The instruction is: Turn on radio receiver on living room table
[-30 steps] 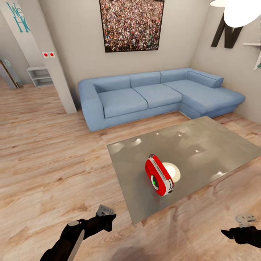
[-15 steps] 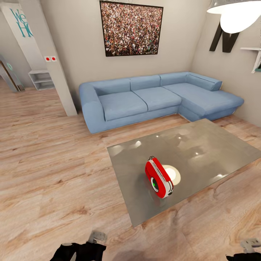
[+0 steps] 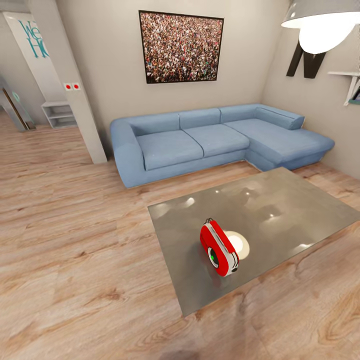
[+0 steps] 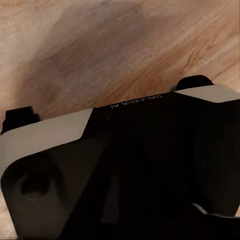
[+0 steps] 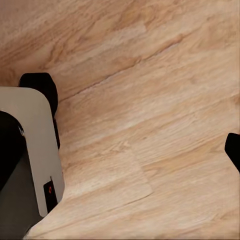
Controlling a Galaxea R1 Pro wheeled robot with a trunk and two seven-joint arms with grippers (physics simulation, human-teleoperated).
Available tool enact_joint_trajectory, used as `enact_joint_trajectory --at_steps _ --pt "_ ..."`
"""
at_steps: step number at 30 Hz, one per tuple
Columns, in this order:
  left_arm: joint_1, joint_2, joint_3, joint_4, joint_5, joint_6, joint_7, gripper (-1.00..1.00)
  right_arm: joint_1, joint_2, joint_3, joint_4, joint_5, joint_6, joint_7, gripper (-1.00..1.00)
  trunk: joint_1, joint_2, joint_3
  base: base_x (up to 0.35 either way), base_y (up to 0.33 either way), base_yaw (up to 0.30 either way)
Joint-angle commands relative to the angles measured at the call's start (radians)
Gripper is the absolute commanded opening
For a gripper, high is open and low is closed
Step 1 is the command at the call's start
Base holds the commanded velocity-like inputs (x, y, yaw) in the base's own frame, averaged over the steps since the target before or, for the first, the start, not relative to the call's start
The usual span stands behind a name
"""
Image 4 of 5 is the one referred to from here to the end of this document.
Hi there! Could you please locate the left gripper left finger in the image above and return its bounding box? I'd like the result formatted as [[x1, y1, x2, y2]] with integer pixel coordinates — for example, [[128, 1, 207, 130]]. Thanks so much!
[[57, 133, 133, 240]]

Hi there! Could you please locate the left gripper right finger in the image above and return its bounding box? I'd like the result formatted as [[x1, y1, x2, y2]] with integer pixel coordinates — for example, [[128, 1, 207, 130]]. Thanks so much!
[[125, 133, 210, 240]]

